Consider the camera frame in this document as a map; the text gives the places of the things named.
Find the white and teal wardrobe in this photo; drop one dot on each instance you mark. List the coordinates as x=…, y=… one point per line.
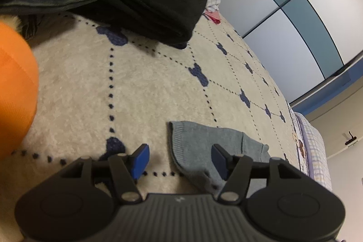
x=283, y=18

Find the grey knit sweater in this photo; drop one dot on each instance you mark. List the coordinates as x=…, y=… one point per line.
x=192, y=151

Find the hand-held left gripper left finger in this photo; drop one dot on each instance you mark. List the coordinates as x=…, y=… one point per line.
x=141, y=161

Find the pink cloth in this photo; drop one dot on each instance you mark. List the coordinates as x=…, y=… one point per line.
x=212, y=16

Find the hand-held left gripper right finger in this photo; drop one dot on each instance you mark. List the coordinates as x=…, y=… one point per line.
x=219, y=162

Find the checked purple quilt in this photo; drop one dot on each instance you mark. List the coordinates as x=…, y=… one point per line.
x=314, y=145

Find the printed bear blanket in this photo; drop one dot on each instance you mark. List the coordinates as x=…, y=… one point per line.
x=141, y=89

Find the orange plush toy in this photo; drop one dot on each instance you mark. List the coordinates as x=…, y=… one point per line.
x=14, y=83

